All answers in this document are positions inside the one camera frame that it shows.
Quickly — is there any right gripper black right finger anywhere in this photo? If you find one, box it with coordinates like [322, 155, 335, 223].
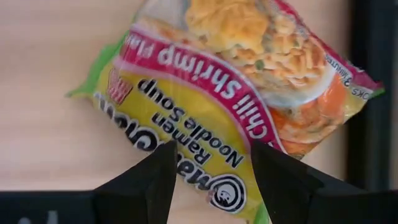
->
[250, 139, 336, 224]

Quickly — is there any lime chili shrimp noodle packet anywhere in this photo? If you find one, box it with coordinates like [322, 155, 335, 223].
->
[65, 0, 386, 224]

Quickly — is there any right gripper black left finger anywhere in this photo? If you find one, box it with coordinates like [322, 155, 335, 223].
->
[93, 140, 178, 224]

